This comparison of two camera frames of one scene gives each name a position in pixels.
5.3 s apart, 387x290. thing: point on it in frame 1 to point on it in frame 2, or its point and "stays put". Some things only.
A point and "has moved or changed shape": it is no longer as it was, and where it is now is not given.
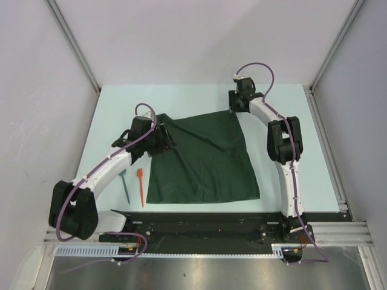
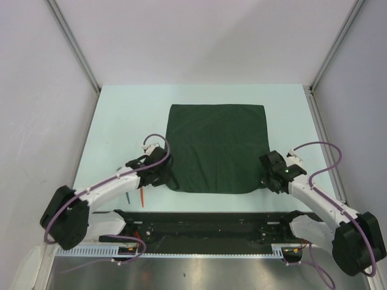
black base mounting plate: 193,232 stays put
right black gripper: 232,95 to 266,182
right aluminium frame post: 343,32 stays put
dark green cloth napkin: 211,162 has moved or changed shape
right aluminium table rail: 338,186 stays put
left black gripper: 164,144 to 164,179
